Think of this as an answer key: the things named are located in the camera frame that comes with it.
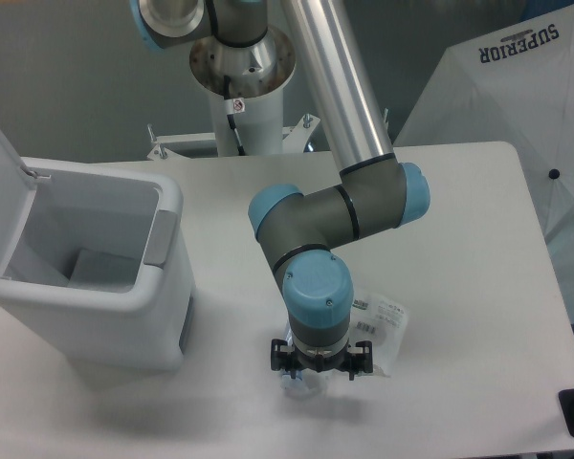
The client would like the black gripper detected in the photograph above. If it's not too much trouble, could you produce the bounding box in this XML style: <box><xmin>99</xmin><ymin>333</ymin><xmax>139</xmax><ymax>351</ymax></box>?
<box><xmin>270</xmin><ymin>337</ymin><xmax>374</xmax><ymax>381</ymax></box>

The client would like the crushed clear plastic bottle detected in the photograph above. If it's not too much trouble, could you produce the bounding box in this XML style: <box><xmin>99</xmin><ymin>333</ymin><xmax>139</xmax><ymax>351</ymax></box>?
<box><xmin>280</xmin><ymin>369</ymin><xmax>327</xmax><ymax>400</ymax></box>

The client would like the clear plastic wrapper bag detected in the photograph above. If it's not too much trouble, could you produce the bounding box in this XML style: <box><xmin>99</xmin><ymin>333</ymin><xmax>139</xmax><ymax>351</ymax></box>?
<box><xmin>349</xmin><ymin>287</ymin><xmax>408</xmax><ymax>378</ymax></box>

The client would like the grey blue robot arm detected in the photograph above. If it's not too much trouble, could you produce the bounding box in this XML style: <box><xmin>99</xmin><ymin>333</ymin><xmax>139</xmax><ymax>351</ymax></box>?
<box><xmin>130</xmin><ymin>1</ymin><xmax>430</xmax><ymax>380</ymax></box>

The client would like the white trash can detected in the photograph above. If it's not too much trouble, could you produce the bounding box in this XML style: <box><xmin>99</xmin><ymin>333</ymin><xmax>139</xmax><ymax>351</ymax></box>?
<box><xmin>0</xmin><ymin>130</ymin><xmax>195</xmax><ymax>370</ymax></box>

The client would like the white superior umbrella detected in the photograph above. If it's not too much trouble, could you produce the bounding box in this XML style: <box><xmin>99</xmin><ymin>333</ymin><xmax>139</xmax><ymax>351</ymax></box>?
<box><xmin>397</xmin><ymin>4</ymin><xmax>574</xmax><ymax>237</ymax></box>

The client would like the white metal base frame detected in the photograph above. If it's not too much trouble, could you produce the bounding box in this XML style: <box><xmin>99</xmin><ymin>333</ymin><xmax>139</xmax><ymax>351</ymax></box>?
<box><xmin>145</xmin><ymin>108</ymin><xmax>391</xmax><ymax>162</ymax></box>

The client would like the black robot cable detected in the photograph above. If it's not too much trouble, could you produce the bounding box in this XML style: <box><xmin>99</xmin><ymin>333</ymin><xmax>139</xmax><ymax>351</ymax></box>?
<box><xmin>221</xmin><ymin>74</ymin><xmax>247</xmax><ymax>157</ymax></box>

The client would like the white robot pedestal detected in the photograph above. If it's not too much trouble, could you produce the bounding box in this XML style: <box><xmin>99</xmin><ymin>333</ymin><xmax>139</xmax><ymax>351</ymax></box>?
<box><xmin>189</xmin><ymin>26</ymin><xmax>296</xmax><ymax>157</ymax></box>

